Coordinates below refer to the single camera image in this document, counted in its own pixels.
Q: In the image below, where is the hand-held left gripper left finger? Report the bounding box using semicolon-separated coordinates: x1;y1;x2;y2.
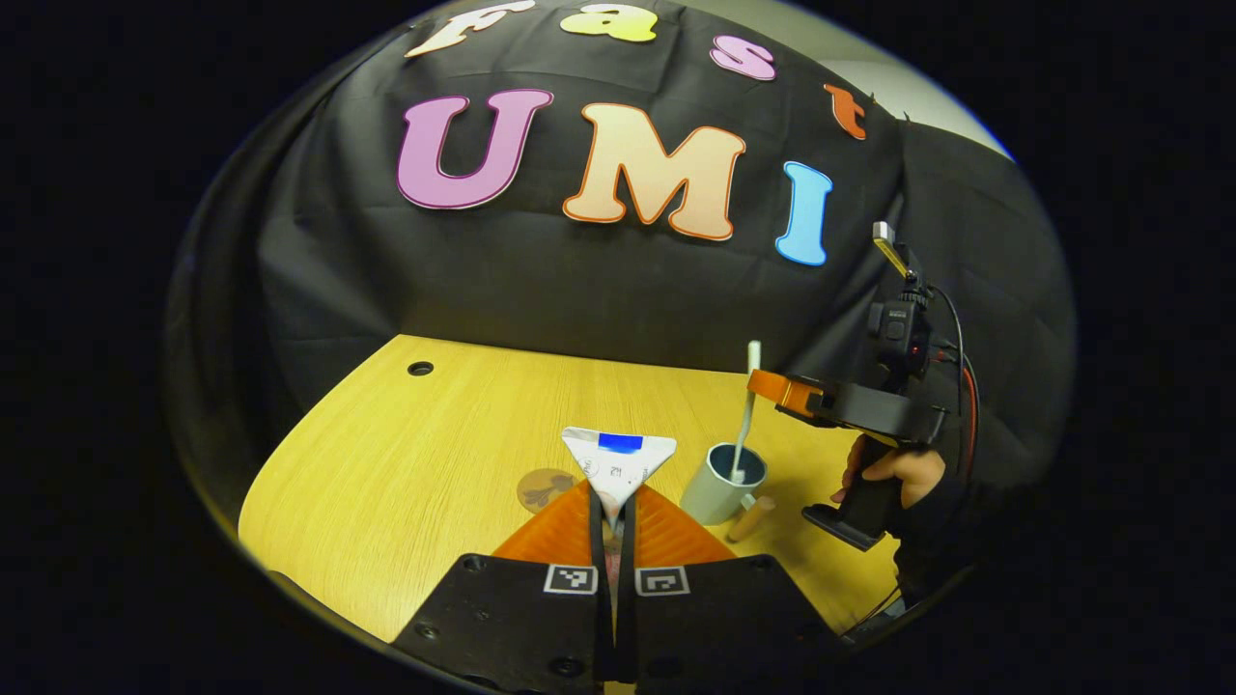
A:
391;481;615;692

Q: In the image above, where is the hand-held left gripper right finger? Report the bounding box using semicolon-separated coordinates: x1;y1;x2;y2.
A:
623;483;852;692

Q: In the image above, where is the pale blue toothbrush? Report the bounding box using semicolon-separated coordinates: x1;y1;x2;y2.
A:
730;340;763;484

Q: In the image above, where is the light blue cup wooden handle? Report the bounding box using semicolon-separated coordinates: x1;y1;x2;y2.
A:
680;442;776;543

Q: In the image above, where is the round brown coaster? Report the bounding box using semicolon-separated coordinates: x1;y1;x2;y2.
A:
517;468;581;513

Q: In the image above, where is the wooden desktop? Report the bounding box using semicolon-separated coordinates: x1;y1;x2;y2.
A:
239;334;905;644

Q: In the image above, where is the black backdrop cloth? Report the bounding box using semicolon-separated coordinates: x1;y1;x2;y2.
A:
164;0;1078;508

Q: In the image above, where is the red cable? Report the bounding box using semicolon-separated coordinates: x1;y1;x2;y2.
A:
958;355;978;476

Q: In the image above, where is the black cable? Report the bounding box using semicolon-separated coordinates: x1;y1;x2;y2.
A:
930;284;969;474

